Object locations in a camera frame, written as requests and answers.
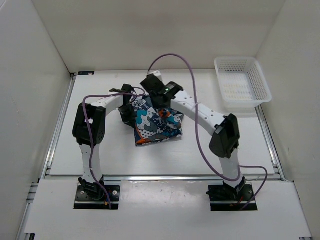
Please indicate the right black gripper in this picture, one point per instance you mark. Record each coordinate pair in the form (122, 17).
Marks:
(156, 105)

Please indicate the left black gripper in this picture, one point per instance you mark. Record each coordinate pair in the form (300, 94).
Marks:
(131, 120)

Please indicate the colourful patterned shorts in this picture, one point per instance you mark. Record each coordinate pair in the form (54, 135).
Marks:
(155, 125)

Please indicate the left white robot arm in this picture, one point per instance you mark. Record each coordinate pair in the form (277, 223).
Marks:
(89, 131)

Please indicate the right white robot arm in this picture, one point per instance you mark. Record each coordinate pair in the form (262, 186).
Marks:
(224, 130)

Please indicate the white plastic basket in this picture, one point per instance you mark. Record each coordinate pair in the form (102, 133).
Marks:
(242, 82)

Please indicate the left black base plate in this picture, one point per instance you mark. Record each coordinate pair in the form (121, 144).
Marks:
(90, 200)

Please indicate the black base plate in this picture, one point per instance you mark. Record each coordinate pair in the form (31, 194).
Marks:
(90, 200)
(221, 201)

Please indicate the aluminium front rail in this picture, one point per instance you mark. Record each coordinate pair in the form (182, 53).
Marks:
(117, 178)

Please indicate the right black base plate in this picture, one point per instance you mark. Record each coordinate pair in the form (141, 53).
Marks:
(221, 201)

